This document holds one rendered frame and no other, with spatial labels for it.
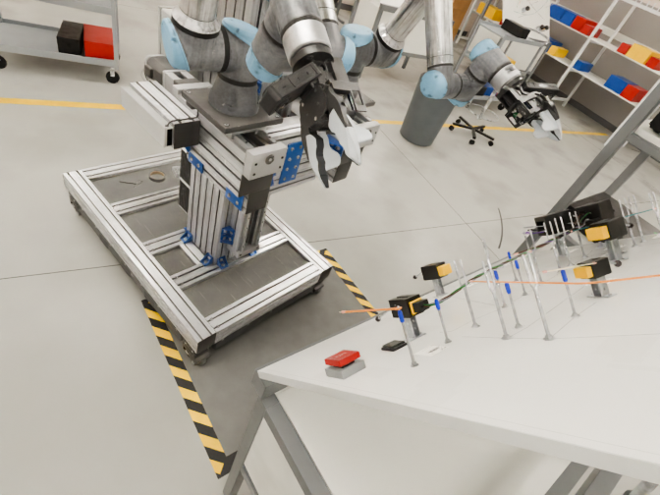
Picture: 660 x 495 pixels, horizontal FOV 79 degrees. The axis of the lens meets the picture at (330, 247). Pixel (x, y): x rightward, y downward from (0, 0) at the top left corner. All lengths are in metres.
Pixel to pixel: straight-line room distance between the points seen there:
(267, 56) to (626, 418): 0.73
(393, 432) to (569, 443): 0.70
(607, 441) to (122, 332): 1.91
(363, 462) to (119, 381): 1.21
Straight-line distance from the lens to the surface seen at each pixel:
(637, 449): 0.46
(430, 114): 4.29
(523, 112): 1.29
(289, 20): 0.73
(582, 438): 0.48
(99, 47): 3.95
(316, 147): 0.66
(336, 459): 1.05
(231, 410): 1.91
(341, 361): 0.75
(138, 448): 1.86
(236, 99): 1.26
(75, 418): 1.93
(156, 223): 2.27
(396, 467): 1.10
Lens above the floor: 1.74
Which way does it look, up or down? 41 degrees down
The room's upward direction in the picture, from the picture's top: 22 degrees clockwise
